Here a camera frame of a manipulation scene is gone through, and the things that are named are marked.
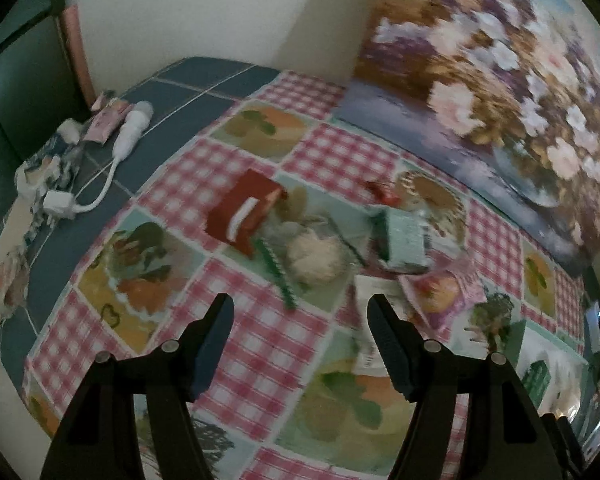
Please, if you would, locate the light green cardboard box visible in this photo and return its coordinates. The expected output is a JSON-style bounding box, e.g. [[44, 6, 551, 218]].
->
[[505, 320, 593, 421]]

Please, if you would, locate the torn paper strip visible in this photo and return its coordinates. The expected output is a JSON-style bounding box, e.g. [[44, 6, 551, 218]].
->
[[0, 250, 31, 326]]

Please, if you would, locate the dark cabinet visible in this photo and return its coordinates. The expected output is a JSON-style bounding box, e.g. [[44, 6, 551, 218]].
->
[[0, 0, 96, 171]]

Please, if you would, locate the pink board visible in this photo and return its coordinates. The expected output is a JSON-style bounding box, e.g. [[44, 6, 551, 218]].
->
[[62, 5, 96, 108]]

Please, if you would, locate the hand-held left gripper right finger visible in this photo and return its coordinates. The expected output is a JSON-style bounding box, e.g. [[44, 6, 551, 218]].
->
[[366, 294, 573, 480]]

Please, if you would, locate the grey electronic device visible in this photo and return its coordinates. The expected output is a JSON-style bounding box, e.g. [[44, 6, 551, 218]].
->
[[582, 300, 600, 356]]

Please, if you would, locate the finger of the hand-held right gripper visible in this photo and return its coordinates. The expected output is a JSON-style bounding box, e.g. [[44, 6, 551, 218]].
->
[[542, 410, 586, 478]]

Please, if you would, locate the white packet with black print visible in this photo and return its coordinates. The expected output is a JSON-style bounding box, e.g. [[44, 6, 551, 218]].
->
[[352, 275, 421, 376]]

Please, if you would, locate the small pink tube packet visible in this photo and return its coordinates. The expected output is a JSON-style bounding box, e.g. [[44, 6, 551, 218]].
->
[[82, 100, 131, 143]]

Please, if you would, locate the white power adapter cable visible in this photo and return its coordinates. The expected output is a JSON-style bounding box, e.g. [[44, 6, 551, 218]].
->
[[42, 101, 155, 221]]

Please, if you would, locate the crumpled patterned paper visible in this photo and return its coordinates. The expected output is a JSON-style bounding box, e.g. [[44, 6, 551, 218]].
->
[[15, 120, 83, 231]]

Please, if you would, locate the light green snack packet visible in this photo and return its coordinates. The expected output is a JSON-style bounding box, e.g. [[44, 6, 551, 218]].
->
[[375, 207, 431, 273]]

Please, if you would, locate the checked printed tablecloth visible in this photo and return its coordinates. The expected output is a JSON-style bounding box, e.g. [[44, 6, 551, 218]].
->
[[22, 70, 596, 480]]

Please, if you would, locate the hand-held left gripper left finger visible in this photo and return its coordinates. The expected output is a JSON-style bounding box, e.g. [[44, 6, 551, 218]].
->
[[40, 292, 236, 480]]

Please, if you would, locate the dark red snack packet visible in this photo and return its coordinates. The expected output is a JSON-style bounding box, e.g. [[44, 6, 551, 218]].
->
[[205, 169, 287, 256]]

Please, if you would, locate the clear packet of shredded snack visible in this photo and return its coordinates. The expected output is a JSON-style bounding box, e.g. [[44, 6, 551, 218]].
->
[[254, 210, 368, 311]]

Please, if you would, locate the floral painting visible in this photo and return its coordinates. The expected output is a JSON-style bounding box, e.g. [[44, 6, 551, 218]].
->
[[332, 0, 600, 273]]

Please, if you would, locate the pink and purple snack packet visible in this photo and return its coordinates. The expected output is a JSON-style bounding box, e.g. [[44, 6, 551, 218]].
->
[[397, 260, 488, 331]]

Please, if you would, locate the dark green snack packet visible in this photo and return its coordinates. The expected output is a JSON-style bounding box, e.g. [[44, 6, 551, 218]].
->
[[522, 360, 551, 401]]

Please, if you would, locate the small red packet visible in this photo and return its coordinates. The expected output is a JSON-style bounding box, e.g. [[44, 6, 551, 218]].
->
[[367, 180, 401, 208]]

